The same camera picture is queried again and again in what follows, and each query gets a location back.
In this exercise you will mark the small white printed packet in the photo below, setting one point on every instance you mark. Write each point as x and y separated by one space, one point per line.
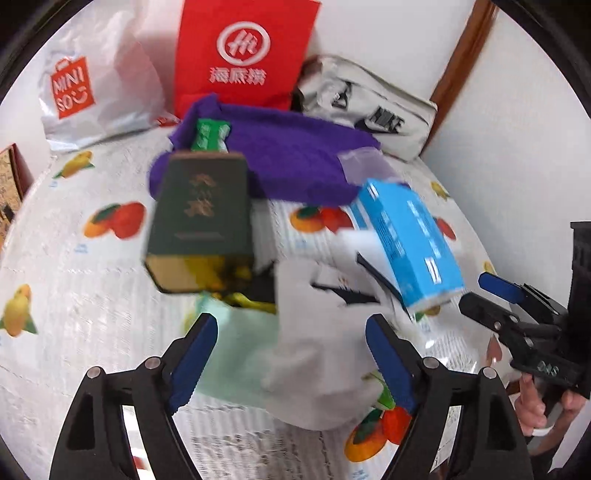
346 293

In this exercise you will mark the purple towel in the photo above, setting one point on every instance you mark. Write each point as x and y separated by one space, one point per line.
295 152

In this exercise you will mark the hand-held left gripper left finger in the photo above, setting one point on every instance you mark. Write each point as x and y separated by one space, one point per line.
194 364

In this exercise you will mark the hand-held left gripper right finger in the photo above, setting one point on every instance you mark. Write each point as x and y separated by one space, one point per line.
388 364

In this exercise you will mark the yellow soft toy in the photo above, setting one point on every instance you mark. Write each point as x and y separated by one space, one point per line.
249 303

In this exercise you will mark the dark green box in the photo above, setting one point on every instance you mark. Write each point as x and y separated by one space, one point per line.
203 217

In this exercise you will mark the person's right hand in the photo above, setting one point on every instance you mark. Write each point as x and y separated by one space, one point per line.
531 406

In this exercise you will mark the fruit printed tablecloth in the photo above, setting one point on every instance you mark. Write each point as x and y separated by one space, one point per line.
69 286

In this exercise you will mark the white sponge block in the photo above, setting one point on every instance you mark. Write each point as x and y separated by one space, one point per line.
318 350

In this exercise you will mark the white plastic shopping bag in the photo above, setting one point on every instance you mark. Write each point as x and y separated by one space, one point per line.
106 83

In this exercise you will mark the brown wooden frame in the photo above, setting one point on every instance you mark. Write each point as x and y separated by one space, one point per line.
466 50

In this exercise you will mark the green tissue packet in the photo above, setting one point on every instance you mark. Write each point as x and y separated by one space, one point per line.
210 136

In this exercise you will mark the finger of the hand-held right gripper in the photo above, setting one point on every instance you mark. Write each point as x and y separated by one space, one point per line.
485 311
501 286

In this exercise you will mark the red paper bag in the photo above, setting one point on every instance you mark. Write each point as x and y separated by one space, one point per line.
240 27

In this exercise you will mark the blue tissue pack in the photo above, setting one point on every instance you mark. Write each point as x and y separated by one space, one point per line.
406 235

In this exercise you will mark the small clear plastic bag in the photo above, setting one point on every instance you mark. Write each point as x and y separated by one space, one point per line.
364 164

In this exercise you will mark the grey zip pouch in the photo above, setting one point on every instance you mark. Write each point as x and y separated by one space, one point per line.
369 106

